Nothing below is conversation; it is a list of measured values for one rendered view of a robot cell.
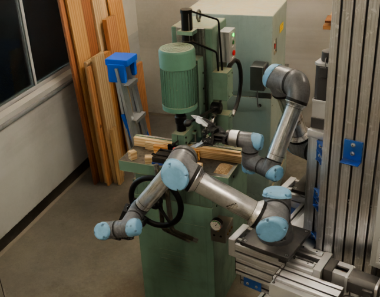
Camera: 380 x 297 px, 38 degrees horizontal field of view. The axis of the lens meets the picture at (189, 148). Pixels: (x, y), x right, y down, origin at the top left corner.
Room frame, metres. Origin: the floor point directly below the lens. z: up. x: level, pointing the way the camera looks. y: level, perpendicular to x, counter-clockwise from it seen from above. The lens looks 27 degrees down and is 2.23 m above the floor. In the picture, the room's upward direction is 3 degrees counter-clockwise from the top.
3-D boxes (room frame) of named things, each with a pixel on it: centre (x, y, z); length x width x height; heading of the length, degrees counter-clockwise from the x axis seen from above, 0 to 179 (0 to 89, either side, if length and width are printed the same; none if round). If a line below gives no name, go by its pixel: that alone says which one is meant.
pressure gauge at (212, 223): (2.26, -0.11, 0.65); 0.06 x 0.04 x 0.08; 66
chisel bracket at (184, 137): (2.58, 0.03, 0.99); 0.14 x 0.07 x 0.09; 156
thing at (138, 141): (2.58, 0.02, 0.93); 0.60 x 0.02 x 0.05; 66
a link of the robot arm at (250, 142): (2.22, -0.27, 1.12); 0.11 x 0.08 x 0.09; 66
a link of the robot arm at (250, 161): (2.21, -0.28, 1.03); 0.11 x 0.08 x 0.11; 36
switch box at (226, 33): (2.80, -0.22, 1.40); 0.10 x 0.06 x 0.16; 156
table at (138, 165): (2.46, 0.07, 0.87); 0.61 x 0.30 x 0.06; 66
